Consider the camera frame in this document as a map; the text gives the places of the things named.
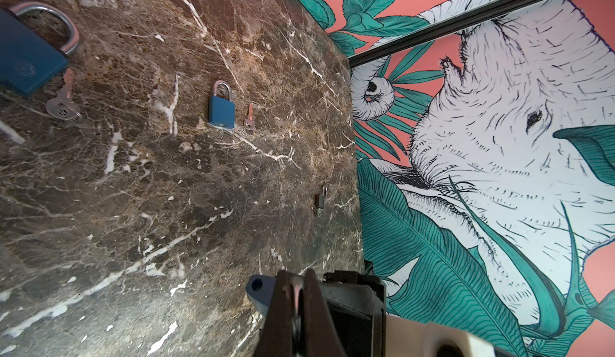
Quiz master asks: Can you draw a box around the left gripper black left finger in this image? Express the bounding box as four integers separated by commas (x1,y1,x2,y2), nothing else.
253,270,297,356

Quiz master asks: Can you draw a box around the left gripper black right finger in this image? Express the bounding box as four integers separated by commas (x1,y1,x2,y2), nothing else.
301,269,347,357

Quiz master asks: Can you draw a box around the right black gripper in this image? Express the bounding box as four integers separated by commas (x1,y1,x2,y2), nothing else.
321,271,386,356

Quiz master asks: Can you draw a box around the blue padlock front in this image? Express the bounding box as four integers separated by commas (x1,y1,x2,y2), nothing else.
208,80,235,130

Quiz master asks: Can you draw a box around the blue padlock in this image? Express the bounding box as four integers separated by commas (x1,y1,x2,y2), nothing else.
208,80,235,130
1,1,80,97
245,275,276,317

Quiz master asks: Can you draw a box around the small silver key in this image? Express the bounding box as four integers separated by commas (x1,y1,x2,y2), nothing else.
243,103,256,134

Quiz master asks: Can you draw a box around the silver key near padlock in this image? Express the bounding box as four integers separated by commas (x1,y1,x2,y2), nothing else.
45,68,82,121

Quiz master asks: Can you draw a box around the small dark metal cylinder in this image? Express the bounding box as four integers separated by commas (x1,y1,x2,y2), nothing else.
315,185,328,217

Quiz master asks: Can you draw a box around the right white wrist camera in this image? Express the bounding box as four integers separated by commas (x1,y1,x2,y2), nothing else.
385,315,513,357

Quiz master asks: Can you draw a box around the right black frame post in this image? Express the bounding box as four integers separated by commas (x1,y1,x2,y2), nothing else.
348,0,545,69

